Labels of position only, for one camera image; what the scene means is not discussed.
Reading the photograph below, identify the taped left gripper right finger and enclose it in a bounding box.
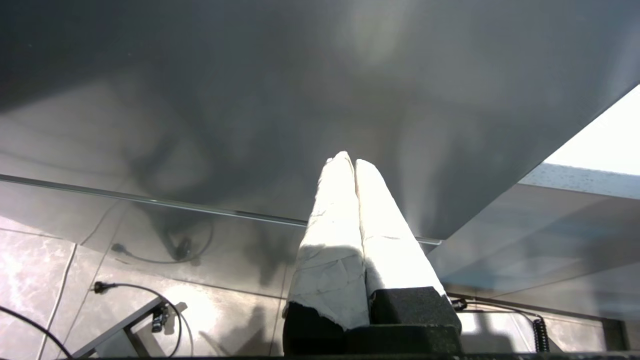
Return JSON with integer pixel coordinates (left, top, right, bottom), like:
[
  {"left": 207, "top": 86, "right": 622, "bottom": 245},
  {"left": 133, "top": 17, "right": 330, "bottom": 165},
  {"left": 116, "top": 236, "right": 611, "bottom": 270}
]
[{"left": 354, "top": 159, "right": 462, "bottom": 331}]

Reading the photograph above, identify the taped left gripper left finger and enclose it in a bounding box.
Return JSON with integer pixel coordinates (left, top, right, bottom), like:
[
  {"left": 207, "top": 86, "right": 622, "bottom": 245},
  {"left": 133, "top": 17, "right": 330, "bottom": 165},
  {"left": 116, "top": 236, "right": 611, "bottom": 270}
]
[{"left": 282, "top": 151, "right": 371, "bottom": 357}]

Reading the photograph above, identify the grey base cabinet front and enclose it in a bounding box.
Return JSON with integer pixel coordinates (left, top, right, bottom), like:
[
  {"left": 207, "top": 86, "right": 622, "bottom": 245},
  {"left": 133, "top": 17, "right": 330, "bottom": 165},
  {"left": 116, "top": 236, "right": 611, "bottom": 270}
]
[{"left": 427, "top": 182, "right": 640, "bottom": 321}]

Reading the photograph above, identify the tall grey cabinet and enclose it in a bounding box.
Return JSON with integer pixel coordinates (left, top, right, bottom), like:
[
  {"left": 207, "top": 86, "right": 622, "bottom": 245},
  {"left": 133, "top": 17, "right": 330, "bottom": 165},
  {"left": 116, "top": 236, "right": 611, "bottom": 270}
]
[{"left": 0, "top": 0, "right": 640, "bottom": 302}]

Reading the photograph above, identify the black coiled cable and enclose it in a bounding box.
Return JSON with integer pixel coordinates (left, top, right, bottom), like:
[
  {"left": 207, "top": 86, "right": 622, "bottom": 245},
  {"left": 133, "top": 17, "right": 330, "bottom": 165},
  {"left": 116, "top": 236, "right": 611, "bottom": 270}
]
[{"left": 447, "top": 297, "right": 552, "bottom": 354}]

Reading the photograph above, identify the black power cable with plug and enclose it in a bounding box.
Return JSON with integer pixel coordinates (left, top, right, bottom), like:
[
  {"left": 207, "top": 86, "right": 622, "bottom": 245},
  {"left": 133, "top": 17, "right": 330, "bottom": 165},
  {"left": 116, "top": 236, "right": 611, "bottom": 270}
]
[{"left": 92, "top": 281, "right": 195, "bottom": 358}]

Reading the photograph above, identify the grey metal floor frame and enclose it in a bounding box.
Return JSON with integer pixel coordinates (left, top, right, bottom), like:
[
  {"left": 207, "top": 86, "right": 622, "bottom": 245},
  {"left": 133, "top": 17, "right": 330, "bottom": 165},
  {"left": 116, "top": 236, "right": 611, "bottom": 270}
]
[{"left": 70, "top": 298, "right": 169, "bottom": 359}]

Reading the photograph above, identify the thin black floor cable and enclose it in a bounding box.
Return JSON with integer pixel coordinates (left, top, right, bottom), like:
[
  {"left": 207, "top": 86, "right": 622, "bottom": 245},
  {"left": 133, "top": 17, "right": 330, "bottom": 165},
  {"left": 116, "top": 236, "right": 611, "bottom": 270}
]
[{"left": 0, "top": 306, "right": 73, "bottom": 359}]

